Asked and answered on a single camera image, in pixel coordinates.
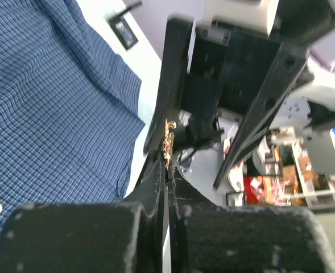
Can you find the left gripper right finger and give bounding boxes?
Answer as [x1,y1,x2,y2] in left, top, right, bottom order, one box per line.
[167,166,335,272]

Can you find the round blue badge pin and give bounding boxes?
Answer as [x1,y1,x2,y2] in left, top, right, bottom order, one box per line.
[116,22,135,44]

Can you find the blue plaid button shirt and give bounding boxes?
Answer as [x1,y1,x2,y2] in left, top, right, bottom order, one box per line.
[0,1,144,232]

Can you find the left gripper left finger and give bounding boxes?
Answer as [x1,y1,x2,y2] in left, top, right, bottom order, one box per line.
[0,155,166,272]

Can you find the gold flower brooch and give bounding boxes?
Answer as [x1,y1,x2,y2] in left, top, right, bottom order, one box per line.
[162,119,176,170]

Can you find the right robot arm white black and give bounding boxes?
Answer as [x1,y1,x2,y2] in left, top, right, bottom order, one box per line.
[141,1,335,188]

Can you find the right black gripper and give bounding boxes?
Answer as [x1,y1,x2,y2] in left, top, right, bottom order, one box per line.
[143,18,309,189]

